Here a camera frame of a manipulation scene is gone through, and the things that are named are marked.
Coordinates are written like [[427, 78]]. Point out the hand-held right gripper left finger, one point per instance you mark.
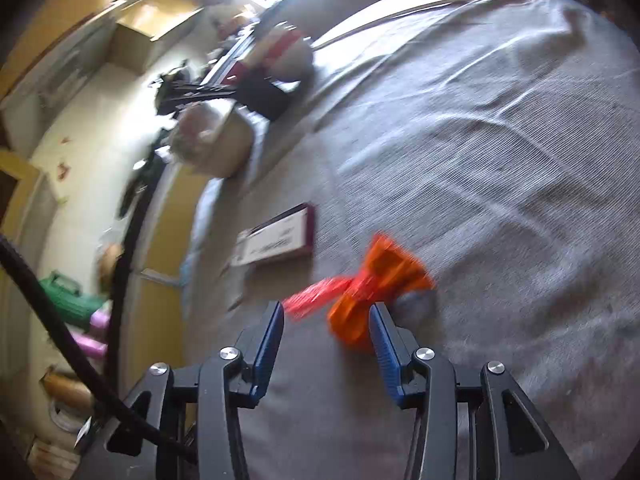
[[267, 350]]

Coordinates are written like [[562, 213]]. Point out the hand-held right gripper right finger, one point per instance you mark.
[[387, 355]]

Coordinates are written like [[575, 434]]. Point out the red dotted wrapper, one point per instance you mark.
[[315, 295]]

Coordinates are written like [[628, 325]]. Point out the orange wrapper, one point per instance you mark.
[[380, 270]]

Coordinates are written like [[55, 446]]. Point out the maroon and white box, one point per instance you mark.
[[275, 240]]

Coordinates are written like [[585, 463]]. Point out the wooden bed side panel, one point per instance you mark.
[[160, 240]]

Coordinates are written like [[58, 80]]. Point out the pink roll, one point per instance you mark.
[[101, 320], [90, 345]]

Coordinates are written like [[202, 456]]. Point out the tan round object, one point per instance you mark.
[[111, 266]]

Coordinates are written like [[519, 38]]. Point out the beige box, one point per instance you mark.
[[232, 152]]

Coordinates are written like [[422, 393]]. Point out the brown roll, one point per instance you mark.
[[67, 390]]

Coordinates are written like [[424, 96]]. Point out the green plastic case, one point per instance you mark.
[[65, 297]]

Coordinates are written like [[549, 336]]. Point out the grey bed sheet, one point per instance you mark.
[[475, 160]]

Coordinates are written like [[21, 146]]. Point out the black pouch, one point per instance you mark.
[[262, 95]]

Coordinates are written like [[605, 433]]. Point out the black metal stand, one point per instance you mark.
[[175, 91]]

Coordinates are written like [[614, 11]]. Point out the red and white round container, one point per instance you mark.
[[290, 55]]

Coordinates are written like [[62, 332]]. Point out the black bed frame rail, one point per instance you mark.
[[125, 250]]

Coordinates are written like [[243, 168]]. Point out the wooden door frame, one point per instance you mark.
[[22, 170]]

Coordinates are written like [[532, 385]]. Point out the tan wall box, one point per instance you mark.
[[145, 35]]

